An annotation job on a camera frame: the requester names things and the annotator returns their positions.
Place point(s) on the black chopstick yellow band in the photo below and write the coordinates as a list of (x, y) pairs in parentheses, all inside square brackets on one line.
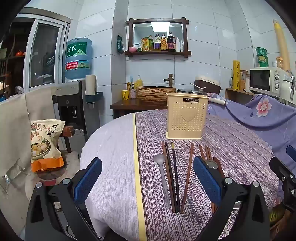
[(175, 173)]

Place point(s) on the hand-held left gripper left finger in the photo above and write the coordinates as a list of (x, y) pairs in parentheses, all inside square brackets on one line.
[(89, 178)]

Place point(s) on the green hanging packet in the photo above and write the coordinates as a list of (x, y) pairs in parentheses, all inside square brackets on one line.
[(119, 45)]

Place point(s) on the bamboo style faucet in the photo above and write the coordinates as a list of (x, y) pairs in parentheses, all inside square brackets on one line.
[(170, 80)]

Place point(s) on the dark brown chopstick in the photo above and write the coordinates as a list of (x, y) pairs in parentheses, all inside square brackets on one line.
[(170, 176)]

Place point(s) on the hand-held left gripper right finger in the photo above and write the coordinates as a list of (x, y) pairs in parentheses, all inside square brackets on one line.
[(207, 180)]

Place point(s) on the brown white rice cooker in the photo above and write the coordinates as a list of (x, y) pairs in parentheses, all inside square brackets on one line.
[(209, 84)]

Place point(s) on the person's right hand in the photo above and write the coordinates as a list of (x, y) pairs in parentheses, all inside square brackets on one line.
[(278, 214)]

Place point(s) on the dark sauce bottle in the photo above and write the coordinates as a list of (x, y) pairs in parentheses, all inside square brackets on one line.
[(171, 44)]

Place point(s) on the white electric kettle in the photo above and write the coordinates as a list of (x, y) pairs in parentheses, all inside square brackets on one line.
[(286, 90)]

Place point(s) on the yellow wrap roll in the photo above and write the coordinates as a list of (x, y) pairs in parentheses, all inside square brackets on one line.
[(236, 75)]

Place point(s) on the toothbrush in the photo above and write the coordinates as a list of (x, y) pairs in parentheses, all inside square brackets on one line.
[(130, 82)]

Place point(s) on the pink small bowl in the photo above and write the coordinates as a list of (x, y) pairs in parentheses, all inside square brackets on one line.
[(132, 49)]

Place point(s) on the orange capped jar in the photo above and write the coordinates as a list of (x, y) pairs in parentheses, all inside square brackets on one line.
[(280, 63)]

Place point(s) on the white microwave oven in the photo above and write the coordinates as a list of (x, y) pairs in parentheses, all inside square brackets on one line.
[(263, 80)]

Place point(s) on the yellow cup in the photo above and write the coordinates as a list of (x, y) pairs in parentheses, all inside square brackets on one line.
[(125, 95)]

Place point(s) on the beige plastic utensil holder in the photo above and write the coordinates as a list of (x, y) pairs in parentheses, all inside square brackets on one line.
[(187, 125)]

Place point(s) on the yellow seasoning packet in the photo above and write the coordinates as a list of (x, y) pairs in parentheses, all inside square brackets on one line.
[(145, 45)]

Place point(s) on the light wooden side shelf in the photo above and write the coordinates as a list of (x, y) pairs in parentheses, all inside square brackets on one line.
[(235, 95)]

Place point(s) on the dark wooden display shelf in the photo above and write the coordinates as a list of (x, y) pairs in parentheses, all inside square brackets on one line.
[(11, 64)]

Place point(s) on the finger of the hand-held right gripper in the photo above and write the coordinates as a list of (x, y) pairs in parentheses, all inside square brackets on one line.
[(277, 170), (290, 151)]

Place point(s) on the tall cream rolled mat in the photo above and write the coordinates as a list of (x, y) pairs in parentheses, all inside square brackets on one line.
[(281, 44)]

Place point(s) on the small floral pump bottle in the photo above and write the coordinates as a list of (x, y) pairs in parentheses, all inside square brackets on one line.
[(133, 93)]

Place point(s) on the blue water jug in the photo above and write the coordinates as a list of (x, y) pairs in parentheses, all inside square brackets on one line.
[(78, 60)]

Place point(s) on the wooden framed mirror shelf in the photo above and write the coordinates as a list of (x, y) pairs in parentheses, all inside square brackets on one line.
[(157, 30)]

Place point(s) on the grey water dispenser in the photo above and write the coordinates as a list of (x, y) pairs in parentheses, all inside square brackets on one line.
[(69, 104)]

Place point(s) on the purple floral blanket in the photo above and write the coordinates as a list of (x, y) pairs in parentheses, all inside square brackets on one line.
[(254, 120)]

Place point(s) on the yellow soap pump bottle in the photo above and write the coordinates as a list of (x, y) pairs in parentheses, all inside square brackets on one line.
[(138, 82)]

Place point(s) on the beige cloth cover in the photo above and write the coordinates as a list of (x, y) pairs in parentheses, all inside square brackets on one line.
[(16, 129)]

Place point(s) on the dark wooden vanity counter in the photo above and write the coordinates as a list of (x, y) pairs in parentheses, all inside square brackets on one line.
[(129, 106)]

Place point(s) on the printed snack bag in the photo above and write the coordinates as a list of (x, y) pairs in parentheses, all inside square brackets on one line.
[(45, 143)]

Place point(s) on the green condiment bottle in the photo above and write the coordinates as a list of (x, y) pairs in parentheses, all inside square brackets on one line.
[(151, 44)]

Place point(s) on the brown paper box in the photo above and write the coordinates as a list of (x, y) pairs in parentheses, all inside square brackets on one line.
[(245, 81)]

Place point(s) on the white framed sliding door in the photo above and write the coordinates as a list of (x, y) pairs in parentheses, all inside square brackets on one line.
[(45, 53)]

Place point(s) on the dark wooden chair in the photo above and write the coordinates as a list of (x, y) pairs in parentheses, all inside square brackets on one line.
[(68, 136)]

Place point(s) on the orange teapot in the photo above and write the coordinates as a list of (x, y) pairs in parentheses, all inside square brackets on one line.
[(19, 53)]

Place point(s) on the shiny metal spoon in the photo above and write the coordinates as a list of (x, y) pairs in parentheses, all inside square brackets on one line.
[(211, 164)]

